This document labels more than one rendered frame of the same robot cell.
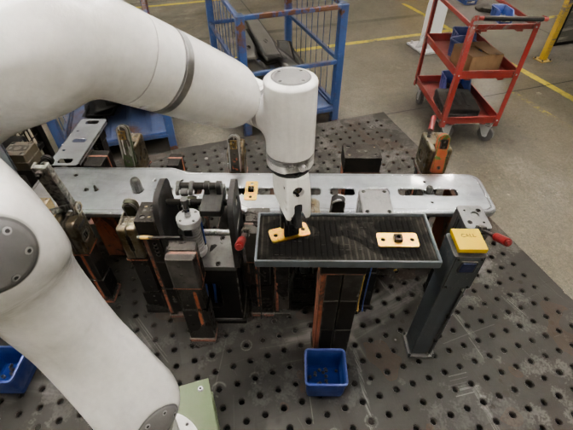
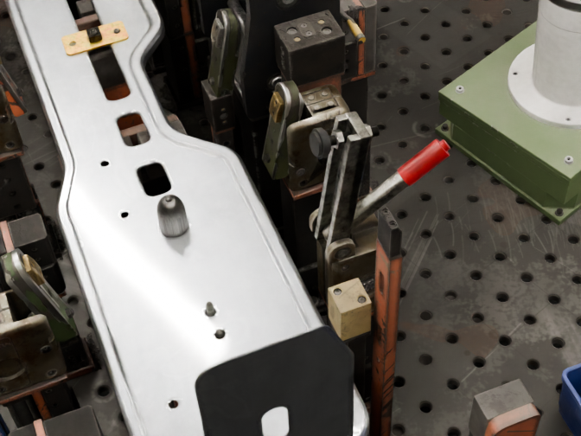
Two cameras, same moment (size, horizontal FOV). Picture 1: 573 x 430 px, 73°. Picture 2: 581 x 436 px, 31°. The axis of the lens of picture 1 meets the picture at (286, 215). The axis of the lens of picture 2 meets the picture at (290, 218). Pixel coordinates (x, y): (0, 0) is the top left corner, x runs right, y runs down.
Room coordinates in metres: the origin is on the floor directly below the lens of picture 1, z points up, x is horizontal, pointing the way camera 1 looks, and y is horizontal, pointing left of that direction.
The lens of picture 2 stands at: (1.01, 1.20, 1.94)
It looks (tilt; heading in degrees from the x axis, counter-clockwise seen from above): 51 degrees down; 251
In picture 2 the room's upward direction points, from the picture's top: 4 degrees counter-clockwise
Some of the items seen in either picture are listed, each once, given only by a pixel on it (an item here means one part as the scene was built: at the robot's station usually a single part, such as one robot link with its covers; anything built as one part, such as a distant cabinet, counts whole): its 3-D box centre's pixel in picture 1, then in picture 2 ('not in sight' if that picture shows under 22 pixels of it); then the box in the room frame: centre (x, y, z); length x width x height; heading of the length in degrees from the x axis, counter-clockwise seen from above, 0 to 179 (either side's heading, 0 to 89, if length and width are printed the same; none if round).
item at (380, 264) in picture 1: (344, 238); not in sight; (0.55, -0.12, 1.16); 0.37 x 0.14 x 0.02; 89
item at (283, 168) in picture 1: (290, 156); not in sight; (0.56, -0.01, 1.36); 0.09 x 0.08 x 0.03; 18
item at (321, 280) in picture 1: (334, 301); not in sight; (0.55, -0.12, 0.92); 0.10 x 0.08 x 0.45; 89
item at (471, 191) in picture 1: (257, 190); (86, 33); (0.89, 0.09, 1.00); 1.38 x 0.22 x 0.02; 89
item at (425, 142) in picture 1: (422, 183); not in sight; (1.07, -0.48, 0.88); 0.15 x 0.11 x 0.36; 179
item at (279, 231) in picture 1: (289, 230); not in sight; (0.56, -0.01, 1.17); 0.08 x 0.04 x 0.01; 108
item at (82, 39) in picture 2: (251, 188); (94, 35); (0.89, 0.11, 1.01); 0.08 x 0.04 x 0.01; 179
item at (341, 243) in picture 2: not in sight; (341, 250); (0.75, 0.60, 1.06); 0.03 x 0.01 x 0.03; 179
